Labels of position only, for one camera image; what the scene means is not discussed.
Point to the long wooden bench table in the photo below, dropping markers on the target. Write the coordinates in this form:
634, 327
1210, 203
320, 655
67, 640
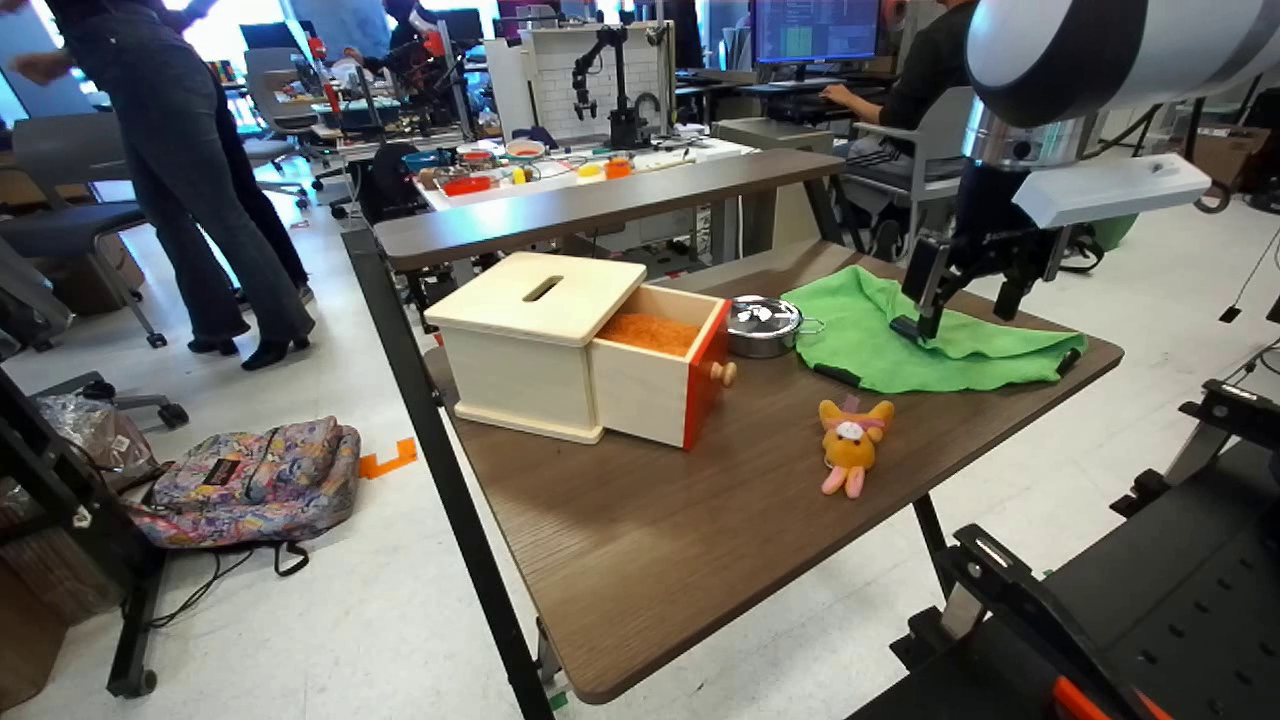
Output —
544, 212

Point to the orange floor marker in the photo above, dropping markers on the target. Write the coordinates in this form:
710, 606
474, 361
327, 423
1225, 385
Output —
382, 466

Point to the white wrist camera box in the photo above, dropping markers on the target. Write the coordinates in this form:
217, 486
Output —
1104, 190

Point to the orange plush toy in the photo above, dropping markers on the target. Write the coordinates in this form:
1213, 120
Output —
853, 445

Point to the computer monitor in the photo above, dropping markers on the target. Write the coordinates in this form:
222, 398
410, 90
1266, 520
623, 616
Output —
792, 33

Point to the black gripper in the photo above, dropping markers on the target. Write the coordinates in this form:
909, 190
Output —
989, 239

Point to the dark wooden table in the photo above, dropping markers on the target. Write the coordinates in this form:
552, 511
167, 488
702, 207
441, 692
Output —
606, 563

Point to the colourful backpack on floor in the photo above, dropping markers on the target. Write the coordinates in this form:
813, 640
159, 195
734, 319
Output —
252, 488

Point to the seated person in black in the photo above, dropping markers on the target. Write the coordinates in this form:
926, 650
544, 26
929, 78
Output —
932, 66

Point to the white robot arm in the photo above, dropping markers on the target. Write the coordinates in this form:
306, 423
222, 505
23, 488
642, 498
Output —
1041, 72

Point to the white work table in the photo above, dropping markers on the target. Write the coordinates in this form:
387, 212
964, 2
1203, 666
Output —
525, 166

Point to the small black robot arm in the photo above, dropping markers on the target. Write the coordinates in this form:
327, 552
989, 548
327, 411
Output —
637, 118

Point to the person in jeans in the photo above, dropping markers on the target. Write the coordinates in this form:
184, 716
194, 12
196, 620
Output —
167, 107

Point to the small metal bowl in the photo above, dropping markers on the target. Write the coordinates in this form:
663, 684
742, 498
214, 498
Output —
760, 327

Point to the wooden box with red drawer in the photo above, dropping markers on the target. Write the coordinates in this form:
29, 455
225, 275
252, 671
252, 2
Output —
569, 347

